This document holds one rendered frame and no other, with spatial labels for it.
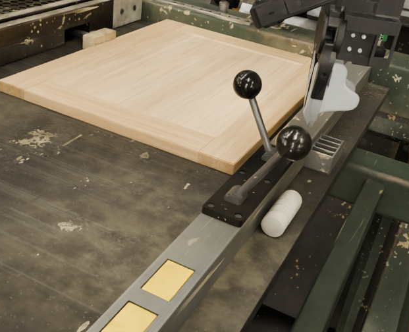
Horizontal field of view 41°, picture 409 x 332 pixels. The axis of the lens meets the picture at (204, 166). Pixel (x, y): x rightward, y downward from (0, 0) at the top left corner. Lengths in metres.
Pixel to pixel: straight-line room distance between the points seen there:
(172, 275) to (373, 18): 0.35
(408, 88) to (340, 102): 0.60
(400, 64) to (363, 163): 0.35
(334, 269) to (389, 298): 0.59
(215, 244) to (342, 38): 0.26
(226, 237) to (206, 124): 0.32
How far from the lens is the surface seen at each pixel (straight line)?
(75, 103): 0.91
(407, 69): 1.26
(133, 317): 0.49
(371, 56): 0.65
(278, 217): 0.66
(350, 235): 0.82
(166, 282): 0.53
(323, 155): 0.83
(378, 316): 1.33
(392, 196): 0.98
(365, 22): 0.64
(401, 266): 1.32
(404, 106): 1.28
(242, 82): 0.70
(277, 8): 0.64
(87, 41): 1.19
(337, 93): 0.67
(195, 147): 0.80
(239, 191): 0.63
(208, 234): 0.59
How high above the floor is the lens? 2.11
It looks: 71 degrees down
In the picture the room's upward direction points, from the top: 67 degrees counter-clockwise
